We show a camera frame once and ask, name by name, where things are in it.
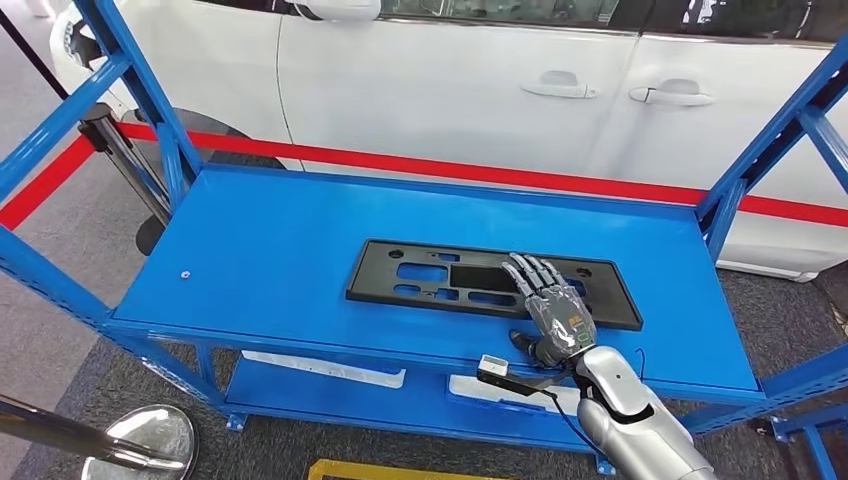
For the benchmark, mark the white car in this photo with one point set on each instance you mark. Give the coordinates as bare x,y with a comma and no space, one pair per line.
430,86

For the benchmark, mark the blue wheeled metal rack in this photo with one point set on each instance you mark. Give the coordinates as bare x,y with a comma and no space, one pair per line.
815,450

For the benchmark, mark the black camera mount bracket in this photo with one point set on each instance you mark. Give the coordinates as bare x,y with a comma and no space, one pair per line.
523,385

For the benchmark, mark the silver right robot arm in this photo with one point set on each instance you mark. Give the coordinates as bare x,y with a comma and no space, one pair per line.
629,424

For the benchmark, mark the black plastic frame part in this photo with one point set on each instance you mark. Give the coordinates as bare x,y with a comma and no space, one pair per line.
378,272

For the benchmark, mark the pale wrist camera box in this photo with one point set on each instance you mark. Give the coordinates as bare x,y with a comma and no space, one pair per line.
493,366

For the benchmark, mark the chrome stanchion post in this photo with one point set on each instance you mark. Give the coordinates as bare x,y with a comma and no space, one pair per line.
132,166
152,437

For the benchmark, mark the blue metal shelf rack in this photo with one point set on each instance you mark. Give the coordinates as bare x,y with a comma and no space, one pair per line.
265,265

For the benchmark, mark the thin black pole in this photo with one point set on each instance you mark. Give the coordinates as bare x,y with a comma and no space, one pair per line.
33,56

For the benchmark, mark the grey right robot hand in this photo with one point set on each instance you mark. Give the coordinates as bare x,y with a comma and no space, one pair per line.
563,318

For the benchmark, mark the red barrier belt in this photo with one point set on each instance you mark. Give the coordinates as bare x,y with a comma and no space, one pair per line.
40,185
464,171

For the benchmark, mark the yellow floor tape square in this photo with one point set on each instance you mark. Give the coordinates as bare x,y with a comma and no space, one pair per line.
397,472

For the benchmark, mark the white car side mirror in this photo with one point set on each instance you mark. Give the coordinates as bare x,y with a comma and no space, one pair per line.
338,8

